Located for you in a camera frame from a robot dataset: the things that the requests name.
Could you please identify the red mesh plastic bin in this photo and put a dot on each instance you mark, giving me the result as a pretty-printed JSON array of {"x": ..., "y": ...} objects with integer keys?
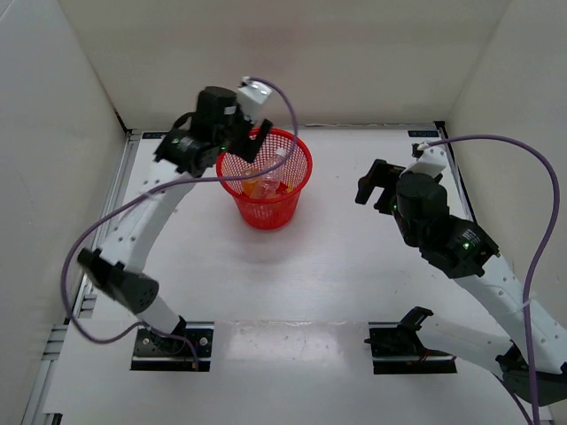
[{"x": 268, "y": 214}]

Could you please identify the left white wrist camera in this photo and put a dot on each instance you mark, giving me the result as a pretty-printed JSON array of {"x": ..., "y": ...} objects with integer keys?
[{"x": 251, "y": 97}]

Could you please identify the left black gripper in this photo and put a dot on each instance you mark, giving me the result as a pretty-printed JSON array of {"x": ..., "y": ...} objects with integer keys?
[{"x": 246, "y": 149}]

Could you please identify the right aluminium frame rail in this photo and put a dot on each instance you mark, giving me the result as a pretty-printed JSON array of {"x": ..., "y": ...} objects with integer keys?
[{"x": 469, "y": 212}]

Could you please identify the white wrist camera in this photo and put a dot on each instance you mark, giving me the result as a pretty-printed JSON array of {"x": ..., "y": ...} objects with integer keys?
[
  {"x": 251, "y": 97},
  {"x": 429, "y": 160}
]

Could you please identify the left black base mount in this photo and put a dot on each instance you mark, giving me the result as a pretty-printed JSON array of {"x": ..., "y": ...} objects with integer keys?
[{"x": 154, "y": 353}]

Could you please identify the orange plastic bottle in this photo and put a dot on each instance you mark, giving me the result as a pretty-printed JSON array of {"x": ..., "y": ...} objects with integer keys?
[{"x": 249, "y": 183}]

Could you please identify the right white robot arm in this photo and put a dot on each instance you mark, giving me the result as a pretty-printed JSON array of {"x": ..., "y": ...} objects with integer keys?
[{"x": 467, "y": 255}]

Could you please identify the clear plastic bottle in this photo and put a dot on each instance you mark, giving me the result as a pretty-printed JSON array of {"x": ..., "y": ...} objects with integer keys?
[{"x": 268, "y": 184}]

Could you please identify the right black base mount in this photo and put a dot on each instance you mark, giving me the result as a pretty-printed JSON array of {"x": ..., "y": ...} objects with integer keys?
[{"x": 395, "y": 351}]

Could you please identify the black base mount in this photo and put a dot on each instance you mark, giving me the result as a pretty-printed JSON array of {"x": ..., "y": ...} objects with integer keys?
[
  {"x": 154, "y": 353},
  {"x": 395, "y": 351}
]

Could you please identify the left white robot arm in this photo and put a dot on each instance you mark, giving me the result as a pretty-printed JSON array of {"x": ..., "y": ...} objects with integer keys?
[{"x": 116, "y": 266}]

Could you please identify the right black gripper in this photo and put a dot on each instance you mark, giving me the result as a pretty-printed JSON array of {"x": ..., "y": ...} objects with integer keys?
[{"x": 368, "y": 183}]

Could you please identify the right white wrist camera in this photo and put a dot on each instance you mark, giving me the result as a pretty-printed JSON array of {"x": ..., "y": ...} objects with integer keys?
[{"x": 429, "y": 160}]

